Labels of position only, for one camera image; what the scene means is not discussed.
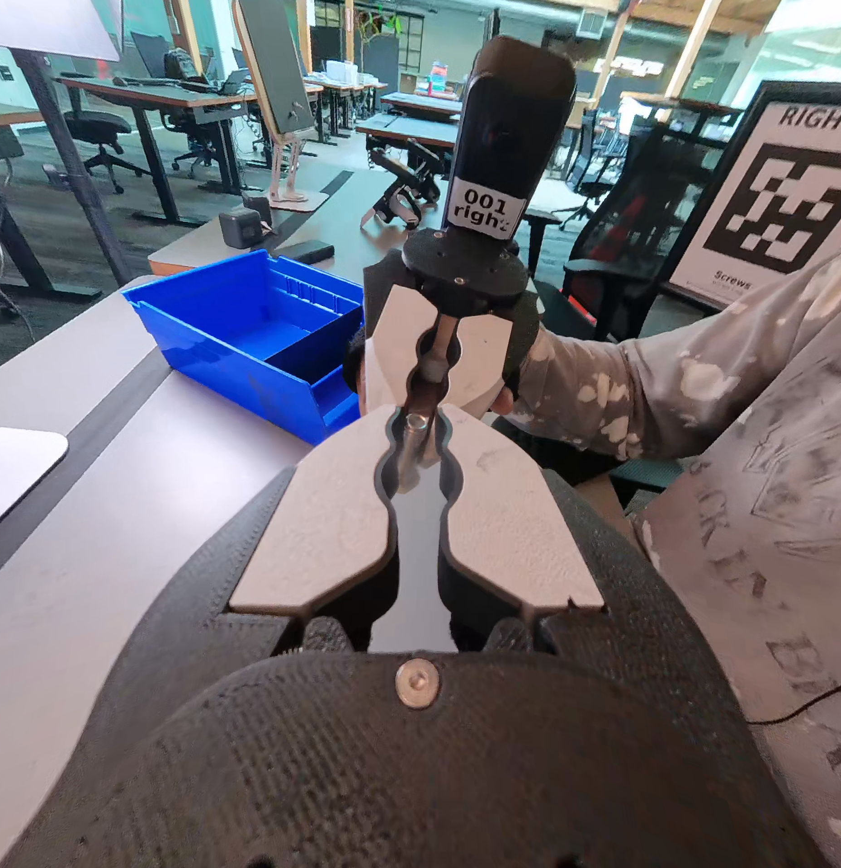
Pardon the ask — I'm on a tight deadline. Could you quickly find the black mesh office chair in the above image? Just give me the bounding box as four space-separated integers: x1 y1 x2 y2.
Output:
562 112 737 342

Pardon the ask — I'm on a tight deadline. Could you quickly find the person's grey printed shirt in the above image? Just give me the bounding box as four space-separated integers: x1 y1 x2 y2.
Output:
634 353 841 868

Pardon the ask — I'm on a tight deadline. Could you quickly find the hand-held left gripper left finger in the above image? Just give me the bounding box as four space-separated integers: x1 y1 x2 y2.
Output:
228 406 400 618

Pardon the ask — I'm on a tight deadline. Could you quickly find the black swivel office chair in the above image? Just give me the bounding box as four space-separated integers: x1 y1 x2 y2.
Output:
60 107 135 196

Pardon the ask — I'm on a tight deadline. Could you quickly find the small black cube camera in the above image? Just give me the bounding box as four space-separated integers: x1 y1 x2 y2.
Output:
218 206 266 250

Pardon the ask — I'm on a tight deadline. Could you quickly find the thin black cable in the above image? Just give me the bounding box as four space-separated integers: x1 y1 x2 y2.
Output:
749 675 841 728

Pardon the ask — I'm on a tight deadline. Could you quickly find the wooden office desk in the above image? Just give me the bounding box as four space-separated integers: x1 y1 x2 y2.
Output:
54 73 259 229

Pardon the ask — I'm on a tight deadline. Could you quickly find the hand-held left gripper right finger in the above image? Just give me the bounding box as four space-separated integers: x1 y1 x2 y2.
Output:
436 406 606 616

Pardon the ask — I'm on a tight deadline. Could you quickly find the framed black-and-white marker sign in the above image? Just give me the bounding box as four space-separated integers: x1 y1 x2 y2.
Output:
667 80 841 314

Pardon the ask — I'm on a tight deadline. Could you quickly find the black panel on wooden stand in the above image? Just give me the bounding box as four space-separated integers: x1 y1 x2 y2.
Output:
232 0 331 206

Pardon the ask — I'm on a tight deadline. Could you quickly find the flat black box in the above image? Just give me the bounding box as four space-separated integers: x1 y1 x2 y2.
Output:
278 239 336 266

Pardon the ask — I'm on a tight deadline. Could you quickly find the white light panel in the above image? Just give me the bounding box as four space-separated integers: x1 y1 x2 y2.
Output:
0 0 124 63

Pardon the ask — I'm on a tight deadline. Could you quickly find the black backpack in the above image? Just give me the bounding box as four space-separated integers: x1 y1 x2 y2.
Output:
163 47 206 87

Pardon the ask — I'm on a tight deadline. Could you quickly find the blue plastic bin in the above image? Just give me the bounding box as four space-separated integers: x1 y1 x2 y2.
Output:
121 249 367 446

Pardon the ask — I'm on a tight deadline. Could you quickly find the spare hand-held gripper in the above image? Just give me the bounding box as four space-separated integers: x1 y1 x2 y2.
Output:
359 137 443 229

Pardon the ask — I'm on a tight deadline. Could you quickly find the white stand base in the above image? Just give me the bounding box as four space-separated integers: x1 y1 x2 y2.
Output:
0 425 69 532

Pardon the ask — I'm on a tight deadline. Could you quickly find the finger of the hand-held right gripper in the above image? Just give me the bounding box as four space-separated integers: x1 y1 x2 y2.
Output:
362 283 439 415
443 314 516 418

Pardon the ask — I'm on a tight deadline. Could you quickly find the silver hex bolt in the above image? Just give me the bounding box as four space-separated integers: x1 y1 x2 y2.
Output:
392 412 436 496

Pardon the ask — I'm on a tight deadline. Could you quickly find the black light stand pole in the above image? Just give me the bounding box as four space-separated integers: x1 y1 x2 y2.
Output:
10 49 134 287

